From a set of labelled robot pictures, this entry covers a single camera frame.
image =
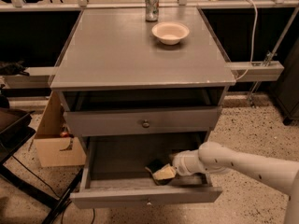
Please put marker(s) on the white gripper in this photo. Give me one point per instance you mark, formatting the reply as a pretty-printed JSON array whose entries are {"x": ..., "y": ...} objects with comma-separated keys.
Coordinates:
[{"x": 179, "y": 164}]

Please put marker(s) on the green and yellow sponge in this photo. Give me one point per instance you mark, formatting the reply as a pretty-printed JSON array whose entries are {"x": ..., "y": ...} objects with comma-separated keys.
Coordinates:
[{"x": 154, "y": 166}]

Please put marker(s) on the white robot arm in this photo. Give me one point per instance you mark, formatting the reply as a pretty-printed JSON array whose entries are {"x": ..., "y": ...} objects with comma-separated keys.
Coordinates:
[{"x": 214, "y": 158}]

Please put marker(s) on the open grey bottom drawer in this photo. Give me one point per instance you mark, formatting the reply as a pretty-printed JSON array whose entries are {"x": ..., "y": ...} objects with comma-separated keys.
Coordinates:
[{"x": 115, "y": 172}]

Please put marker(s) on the grey drawer cabinet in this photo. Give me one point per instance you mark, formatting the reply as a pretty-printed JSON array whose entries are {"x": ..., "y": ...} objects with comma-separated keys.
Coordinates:
[{"x": 114, "y": 62}]

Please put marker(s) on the closed grey middle drawer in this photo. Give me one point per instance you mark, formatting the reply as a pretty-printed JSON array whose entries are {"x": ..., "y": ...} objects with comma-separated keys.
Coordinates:
[{"x": 161, "y": 120}]

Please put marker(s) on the cardboard box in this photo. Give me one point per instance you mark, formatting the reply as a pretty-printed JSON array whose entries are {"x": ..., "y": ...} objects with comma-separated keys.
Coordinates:
[{"x": 55, "y": 145}]

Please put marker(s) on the white paper bowl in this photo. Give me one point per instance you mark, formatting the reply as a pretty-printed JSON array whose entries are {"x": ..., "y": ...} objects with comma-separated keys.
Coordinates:
[{"x": 170, "y": 33}]

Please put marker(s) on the silver soda can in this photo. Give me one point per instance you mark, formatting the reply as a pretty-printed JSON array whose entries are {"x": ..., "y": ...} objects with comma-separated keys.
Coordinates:
[{"x": 152, "y": 10}]

